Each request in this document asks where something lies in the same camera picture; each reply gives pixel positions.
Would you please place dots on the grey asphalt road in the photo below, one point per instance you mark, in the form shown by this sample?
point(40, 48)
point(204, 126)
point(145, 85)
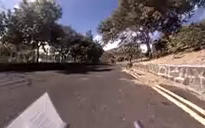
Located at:
point(100, 96)

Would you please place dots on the large spreading tree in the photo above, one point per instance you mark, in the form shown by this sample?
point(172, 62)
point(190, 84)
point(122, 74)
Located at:
point(146, 20)

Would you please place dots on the row of trees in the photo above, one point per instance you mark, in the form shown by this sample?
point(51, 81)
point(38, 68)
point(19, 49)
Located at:
point(33, 23)

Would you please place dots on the double painted road line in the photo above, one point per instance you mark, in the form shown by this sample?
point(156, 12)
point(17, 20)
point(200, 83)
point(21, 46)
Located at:
point(176, 104)

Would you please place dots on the bare dirt slope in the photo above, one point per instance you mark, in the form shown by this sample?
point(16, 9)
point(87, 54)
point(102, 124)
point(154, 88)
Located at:
point(190, 57)

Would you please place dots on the bushes on slope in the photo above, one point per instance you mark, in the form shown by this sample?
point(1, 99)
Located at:
point(190, 36)

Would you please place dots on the dark low wall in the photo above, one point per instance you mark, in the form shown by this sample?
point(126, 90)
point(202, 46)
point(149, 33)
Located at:
point(23, 67)

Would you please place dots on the low stone wall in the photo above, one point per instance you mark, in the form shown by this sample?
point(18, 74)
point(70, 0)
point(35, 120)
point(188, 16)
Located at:
point(190, 75)

